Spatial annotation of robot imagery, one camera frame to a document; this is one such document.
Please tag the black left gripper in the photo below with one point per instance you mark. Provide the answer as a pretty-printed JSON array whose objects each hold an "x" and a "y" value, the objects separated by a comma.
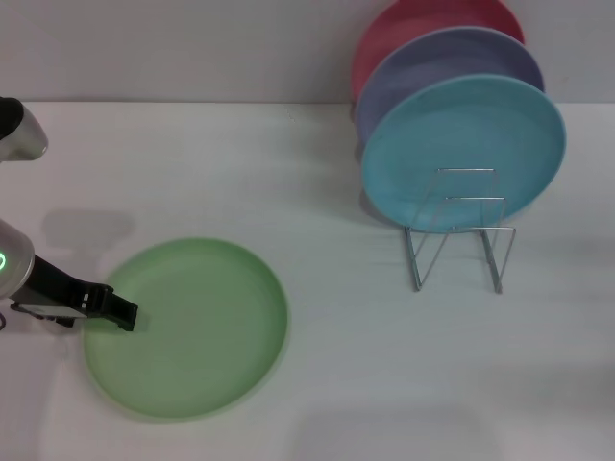
[{"x": 62, "y": 290}]

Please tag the green round plate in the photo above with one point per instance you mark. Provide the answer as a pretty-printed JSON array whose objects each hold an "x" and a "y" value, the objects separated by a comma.
[{"x": 202, "y": 336}]

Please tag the purple round plate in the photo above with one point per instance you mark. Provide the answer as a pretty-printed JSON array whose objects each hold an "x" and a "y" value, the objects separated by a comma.
[{"x": 408, "y": 81}]

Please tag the red round plate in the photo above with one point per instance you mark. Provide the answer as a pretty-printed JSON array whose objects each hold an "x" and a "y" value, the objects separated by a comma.
[{"x": 384, "y": 43}]

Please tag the blue round plate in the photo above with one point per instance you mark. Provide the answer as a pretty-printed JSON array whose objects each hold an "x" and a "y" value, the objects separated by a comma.
[{"x": 461, "y": 129}]

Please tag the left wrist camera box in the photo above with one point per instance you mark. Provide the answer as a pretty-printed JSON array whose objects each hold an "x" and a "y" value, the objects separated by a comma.
[{"x": 43, "y": 312}]

